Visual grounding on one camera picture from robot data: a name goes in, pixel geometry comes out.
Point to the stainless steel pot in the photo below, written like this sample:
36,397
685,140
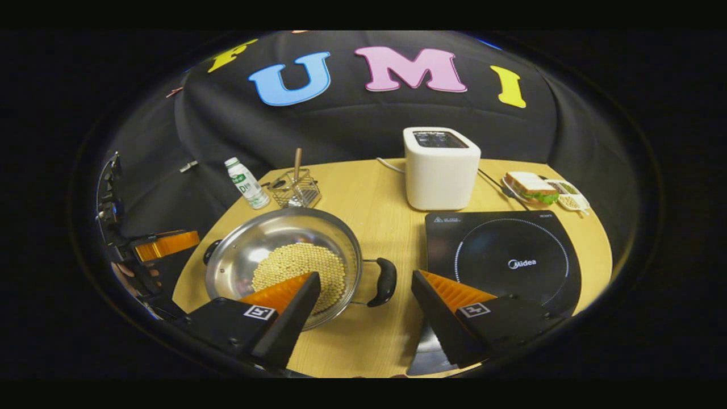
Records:
272,233

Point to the sandwich with lettuce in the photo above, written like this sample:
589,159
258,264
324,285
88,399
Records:
531,184

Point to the white toaster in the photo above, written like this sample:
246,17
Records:
440,176

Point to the small white dish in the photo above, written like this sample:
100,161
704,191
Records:
568,199

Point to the grey metal clip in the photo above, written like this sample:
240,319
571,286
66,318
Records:
188,166

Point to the white green-label bottle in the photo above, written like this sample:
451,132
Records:
247,184

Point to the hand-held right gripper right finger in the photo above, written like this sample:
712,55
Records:
440,324

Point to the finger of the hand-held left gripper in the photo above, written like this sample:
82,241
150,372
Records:
167,245

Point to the pink clip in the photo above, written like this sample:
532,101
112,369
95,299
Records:
174,91

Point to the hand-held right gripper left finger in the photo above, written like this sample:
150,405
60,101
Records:
292,324

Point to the pile of soybeans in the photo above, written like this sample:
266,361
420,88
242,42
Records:
301,264

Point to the black induction cooktop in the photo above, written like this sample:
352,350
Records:
511,250

